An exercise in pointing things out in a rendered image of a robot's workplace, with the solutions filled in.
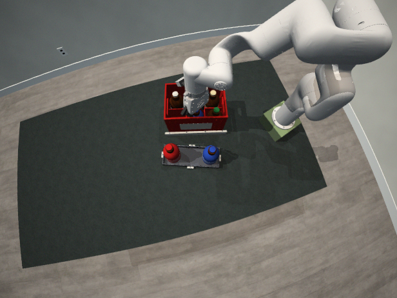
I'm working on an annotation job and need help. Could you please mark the red bottle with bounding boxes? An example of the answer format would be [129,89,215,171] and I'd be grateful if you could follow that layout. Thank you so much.
[163,143,181,163]

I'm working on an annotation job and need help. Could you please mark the brown bottle with white cap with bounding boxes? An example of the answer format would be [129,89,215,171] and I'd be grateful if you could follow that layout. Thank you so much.
[169,92,184,109]

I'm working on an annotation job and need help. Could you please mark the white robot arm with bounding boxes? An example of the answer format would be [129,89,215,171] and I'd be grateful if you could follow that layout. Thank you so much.
[175,0,392,130]

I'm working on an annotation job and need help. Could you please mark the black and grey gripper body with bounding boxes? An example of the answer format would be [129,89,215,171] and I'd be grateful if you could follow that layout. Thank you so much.
[183,87,209,114]

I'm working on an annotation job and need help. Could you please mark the blue bottle with brown band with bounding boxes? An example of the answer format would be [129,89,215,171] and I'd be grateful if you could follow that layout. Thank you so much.
[202,145,219,164]

